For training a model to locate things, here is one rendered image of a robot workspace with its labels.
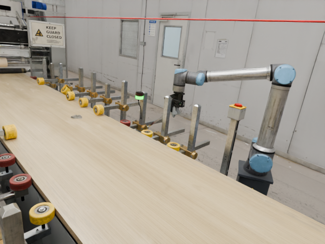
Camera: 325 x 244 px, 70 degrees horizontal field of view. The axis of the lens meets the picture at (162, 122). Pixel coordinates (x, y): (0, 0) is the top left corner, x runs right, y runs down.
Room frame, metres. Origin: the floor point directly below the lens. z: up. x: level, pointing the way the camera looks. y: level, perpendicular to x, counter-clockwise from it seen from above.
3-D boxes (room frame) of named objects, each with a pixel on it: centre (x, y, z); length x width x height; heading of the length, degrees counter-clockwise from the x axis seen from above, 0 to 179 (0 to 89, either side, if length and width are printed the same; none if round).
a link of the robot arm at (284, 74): (1.51, -0.73, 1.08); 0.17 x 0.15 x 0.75; 161
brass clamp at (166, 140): (1.59, -0.01, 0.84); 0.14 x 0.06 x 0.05; 48
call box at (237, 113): (1.23, -0.40, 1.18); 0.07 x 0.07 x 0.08; 48
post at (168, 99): (1.57, -0.02, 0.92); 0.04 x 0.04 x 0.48; 48
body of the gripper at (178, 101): (1.73, -0.10, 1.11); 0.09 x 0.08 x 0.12; 49
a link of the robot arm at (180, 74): (1.73, -0.10, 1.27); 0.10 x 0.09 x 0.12; 71
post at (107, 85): (2.08, 0.53, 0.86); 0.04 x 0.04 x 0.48; 48
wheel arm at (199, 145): (1.47, -0.22, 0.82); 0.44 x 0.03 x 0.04; 138
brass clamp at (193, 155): (1.42, -0.19, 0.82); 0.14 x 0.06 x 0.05; 48
